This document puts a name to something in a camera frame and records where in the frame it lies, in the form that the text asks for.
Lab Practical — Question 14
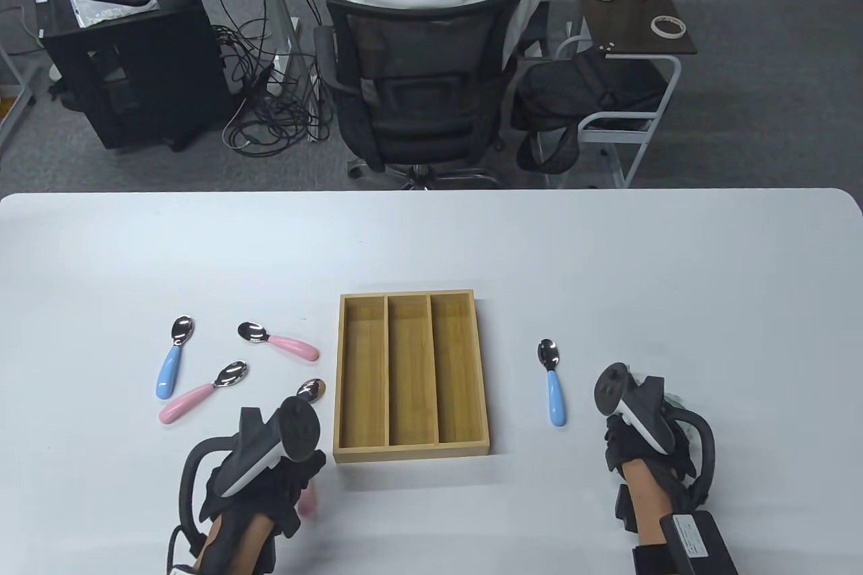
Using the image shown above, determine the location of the person's left hand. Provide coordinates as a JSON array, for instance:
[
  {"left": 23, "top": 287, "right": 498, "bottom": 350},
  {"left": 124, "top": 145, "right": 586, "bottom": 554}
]
[{"left": 202, "top": 450, "right": 328, "bottom": 535}]

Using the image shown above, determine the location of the person's right hand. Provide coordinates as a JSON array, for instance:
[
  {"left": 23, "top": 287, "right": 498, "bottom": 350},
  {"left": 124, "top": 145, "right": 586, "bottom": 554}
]
[{"left": 603, "top": 413, "right": 698, "bottom": 502}]

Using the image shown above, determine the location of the black and white controller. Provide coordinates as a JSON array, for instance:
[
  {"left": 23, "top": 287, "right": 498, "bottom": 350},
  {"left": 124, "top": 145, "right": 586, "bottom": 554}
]
[
  {"left": 593, "top": 363, "right": 675, "bottom": 458},
  {"left": 219, "top": 395, "right": 323, "bottom": 498}
]

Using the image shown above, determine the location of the person's left forearm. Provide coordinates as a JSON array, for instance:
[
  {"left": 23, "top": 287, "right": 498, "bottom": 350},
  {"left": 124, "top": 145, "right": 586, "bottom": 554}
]
[{"left": 192, "top": 511, "right": 280, "bottom": 575}]

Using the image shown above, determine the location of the person's right forearm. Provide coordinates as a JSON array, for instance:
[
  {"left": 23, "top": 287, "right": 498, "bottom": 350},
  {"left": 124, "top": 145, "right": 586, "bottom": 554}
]
[{"left": 620, "top": 460, "right": 678, "bottom": 545}]

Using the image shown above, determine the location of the bamboo cutlery tray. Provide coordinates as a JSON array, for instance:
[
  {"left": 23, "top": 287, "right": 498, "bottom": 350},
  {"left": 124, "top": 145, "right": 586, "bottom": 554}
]
[{"left": 332, "top": 290, "right": 492, "bottom": 464}]

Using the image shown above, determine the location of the black bag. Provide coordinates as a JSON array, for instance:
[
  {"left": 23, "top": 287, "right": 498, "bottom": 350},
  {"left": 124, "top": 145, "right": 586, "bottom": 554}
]
[{"left": 510, "top": 49, "right": 668, "bottom": 175}]

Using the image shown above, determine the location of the black mesh office chair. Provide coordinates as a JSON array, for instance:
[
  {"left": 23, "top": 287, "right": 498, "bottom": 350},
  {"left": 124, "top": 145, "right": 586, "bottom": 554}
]
[{"left": 314, "top": 0, "right": 550, "bottom": 190}]

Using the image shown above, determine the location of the black cabinet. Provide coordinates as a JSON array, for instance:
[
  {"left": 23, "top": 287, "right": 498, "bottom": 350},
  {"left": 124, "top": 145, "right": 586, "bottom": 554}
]
[{"left": 40, "top": 0, "right": 233, "bottom": 152}]

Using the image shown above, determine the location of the silver foil bag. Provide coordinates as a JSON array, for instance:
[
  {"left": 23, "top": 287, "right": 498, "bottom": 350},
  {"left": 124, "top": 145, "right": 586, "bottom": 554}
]
[{"left": 69, "top": 0, "right": 161, "bottom": 30}]

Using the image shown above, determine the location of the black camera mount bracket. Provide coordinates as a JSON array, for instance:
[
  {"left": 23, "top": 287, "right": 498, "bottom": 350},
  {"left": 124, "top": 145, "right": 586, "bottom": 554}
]
[{"left": 614, "top": 487, "right": 638, "bottom": 535}]

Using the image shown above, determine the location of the tangle of black cables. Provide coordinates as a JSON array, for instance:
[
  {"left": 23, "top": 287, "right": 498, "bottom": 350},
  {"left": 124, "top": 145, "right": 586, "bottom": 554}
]
[{"left": 182, "top": 0, "right": 331, "bottom": 154}]

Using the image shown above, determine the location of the brown side table white frame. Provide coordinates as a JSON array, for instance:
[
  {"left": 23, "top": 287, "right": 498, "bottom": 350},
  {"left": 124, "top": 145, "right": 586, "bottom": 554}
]
[{"left": 543, "top": 0, "right": 698, "bottom": 190}]

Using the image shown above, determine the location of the white metal frame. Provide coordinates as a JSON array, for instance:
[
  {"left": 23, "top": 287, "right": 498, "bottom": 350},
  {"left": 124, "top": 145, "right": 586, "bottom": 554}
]
[{"left": 0, "top": 42, "right": 38, "bottom": 151}]

